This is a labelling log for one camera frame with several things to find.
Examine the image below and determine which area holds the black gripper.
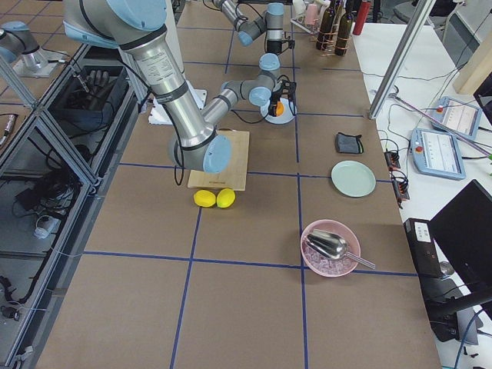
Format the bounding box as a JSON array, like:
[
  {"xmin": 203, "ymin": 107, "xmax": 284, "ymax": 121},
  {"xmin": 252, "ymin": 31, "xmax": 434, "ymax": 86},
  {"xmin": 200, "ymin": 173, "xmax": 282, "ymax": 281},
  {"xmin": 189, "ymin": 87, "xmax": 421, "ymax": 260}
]
[
  {"xmin": 268, "ymin": 78, "xmax": 297, "ymax": 117},
  {"xmin": 264, "ymin": 38, "xmax": 295, "ymax": 55}
]

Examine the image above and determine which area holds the orange fruit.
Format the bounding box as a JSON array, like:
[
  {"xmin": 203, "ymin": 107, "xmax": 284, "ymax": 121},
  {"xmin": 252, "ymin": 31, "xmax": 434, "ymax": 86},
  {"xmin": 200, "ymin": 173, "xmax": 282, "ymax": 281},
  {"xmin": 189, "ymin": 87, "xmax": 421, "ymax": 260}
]
[{"xmin": 274, "ymin": 102, "xmax": 284, "ymax": 117}]

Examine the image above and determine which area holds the light blue plate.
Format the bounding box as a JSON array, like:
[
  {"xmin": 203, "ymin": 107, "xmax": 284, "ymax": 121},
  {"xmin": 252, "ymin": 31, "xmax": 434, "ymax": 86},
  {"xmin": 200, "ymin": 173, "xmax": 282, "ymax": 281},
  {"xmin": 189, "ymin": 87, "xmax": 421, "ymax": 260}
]
[{"xmin": 260, "ymin": 98, "xmax": 297, "ymax": 125}]

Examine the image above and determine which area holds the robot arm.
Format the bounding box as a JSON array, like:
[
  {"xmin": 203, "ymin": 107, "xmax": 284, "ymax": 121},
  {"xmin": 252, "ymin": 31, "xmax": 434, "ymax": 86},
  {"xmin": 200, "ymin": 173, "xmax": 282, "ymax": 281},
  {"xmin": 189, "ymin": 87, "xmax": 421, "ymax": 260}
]
[
  {"xmin": 211, "ymin": 0, "xmax": 295, "ymax": 55},
  {"xmin": 64, "ymin": 1, "xmax": 295, "ymax": 173}
]

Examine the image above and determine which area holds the light green plate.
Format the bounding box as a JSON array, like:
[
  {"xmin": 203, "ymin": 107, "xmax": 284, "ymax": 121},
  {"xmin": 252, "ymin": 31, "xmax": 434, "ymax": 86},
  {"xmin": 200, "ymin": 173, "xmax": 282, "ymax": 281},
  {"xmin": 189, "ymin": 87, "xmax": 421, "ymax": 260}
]
[{"xmin": 331, "ymin": 160, "xmax": 376, "ymax": 198}]

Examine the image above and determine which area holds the white cup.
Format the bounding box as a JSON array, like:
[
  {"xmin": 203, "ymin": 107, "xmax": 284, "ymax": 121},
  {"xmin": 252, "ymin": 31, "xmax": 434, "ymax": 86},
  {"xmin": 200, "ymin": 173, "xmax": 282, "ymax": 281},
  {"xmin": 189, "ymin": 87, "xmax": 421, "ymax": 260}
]
[{"xmin": 292, "ymin": 0, "xmax": 306, "ymax": 16}]

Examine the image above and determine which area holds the pink cup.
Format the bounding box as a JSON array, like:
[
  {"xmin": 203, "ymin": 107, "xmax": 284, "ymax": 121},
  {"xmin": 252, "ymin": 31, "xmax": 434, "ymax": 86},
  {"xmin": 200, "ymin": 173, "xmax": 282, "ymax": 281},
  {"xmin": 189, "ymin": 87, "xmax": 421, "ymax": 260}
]
[{"xmin": 304, "ymin": 3, "xmax": 318, "ymax": 26}]

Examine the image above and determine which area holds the bamboo cutting board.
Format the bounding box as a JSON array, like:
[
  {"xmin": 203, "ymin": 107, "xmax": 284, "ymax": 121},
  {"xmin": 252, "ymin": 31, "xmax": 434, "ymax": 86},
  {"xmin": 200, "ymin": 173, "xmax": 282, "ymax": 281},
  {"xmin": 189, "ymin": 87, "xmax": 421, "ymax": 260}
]
[{"xmin": 188, "ymin": 130, "xmax": 250, "ymax": 191}]

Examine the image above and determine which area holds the folded grey cloth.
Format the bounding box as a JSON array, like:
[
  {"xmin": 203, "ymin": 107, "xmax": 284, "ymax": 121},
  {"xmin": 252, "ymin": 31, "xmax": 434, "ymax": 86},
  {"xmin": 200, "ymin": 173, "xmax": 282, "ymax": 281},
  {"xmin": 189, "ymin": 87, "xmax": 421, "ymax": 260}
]
[{"xmin": 335, "ymin": 132, "xmax": 364, "ymax": 155}]

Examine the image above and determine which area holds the red cylinder bottle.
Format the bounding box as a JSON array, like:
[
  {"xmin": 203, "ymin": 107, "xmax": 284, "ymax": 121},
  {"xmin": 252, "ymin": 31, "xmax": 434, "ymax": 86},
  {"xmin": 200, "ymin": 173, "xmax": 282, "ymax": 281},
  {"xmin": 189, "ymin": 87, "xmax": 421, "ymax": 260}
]
[{"xmin": 352, "ymin": 0, "xmax": 372, "ymax": 35}]

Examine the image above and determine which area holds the upper yellow lemon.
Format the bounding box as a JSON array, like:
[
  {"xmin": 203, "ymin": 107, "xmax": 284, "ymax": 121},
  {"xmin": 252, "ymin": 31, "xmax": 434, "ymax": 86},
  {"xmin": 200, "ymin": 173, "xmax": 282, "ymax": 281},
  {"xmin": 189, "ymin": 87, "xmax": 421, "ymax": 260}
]
[{"xmin": 216, "ymin": 188, "xmax": 236, "ymax": 208}]

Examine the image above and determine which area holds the yellow lemon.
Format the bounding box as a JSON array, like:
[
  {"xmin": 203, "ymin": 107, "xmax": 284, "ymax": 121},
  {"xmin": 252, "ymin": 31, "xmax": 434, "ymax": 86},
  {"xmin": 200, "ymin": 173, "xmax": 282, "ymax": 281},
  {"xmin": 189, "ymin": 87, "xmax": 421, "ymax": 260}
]
[
  {"xmin": 193, "ymin": 189, "xmax": 216, "ymax": 208},
  {"xmin": 216, "ymin": 188, "xmax": 236, "ymax": 208}
]

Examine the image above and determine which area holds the lower yellow lemon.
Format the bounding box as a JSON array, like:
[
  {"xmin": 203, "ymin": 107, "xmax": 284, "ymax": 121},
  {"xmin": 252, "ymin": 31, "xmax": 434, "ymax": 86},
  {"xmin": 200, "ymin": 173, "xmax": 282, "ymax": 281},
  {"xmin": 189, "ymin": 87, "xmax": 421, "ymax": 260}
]
[{"xmin": 193, "ymin": 189, "xmax": 216, "ymax": 208}]

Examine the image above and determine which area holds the metal scoop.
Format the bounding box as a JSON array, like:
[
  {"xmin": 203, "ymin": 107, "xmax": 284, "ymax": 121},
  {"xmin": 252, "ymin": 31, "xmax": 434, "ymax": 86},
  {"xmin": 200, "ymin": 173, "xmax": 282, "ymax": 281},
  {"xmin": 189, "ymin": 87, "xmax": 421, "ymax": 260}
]
[{"xmin": 307, "ymin": 229, "xmax": 376, "ymax": 270}]

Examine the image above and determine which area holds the pink bowl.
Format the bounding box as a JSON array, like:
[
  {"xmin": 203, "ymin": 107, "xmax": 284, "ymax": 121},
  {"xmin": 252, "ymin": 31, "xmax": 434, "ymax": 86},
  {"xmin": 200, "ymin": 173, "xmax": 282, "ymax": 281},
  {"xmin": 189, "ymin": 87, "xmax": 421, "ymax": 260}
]
[{"xmin": 301, "ymin": 219, "xmax": 361, "ymax": 278}]

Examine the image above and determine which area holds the near teach pendant tablet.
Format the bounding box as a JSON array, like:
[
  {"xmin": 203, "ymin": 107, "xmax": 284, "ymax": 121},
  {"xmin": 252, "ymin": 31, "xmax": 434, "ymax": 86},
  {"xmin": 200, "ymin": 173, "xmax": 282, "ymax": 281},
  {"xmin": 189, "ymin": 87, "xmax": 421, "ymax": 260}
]
[{"xmin": 411, "ymin": 128, "xmax": 466, "ymax": 181}]

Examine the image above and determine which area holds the teach pendant tablet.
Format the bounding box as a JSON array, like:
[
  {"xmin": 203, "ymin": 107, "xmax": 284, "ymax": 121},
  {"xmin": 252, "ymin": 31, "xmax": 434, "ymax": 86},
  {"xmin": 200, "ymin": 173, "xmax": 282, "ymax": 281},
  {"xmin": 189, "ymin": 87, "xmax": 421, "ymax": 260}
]
[
  {"xmin": 430, "ymin": 96, "xmax": 481, "ymax": 139},
  {"xmin": 411, "ymin": 128, "xmax": 466, "ymax": 181}
]

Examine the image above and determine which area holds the far teach pendant tablet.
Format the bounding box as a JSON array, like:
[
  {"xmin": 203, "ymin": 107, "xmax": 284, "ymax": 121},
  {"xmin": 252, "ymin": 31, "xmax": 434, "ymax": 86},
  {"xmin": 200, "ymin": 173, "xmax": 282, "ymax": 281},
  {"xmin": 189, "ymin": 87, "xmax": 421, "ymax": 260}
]
[{"xmin": 430, "ymin": 96, "xmax": 481, "ymax": 139}]

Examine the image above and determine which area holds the black computer box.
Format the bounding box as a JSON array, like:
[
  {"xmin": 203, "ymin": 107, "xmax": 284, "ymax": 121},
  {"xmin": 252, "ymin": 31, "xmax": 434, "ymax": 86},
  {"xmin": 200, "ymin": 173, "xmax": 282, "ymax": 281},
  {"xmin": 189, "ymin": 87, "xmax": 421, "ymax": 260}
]
[{"xmin": 404, "ymin": 218, "xmax": 455, "ymax": 280}]

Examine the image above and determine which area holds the black monitor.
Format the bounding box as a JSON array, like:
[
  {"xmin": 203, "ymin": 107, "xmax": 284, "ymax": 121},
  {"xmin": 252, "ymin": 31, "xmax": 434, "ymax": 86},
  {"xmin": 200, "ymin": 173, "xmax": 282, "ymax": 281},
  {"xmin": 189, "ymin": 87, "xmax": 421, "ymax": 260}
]
[{"xmin": 430, "ymin": 179, "xmax": 491, "ymax": 287}]

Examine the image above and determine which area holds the copper wire bottle rack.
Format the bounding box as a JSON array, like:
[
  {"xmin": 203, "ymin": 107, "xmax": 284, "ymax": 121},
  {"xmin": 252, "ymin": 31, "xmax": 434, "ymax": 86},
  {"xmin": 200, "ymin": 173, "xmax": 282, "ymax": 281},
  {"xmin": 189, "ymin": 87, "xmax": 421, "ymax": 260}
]
[{"xmin": 318, "ymin": 23, "xmax": 351, "ymax": 56}]

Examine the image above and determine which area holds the aluminium frame post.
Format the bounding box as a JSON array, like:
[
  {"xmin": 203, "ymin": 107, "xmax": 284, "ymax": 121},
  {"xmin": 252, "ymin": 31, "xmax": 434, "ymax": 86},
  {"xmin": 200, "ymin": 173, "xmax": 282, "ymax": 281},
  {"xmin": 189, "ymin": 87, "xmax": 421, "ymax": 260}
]
[{"xmin": 368, "ymin": 0, "xmax": 435, "ymax": 120}]

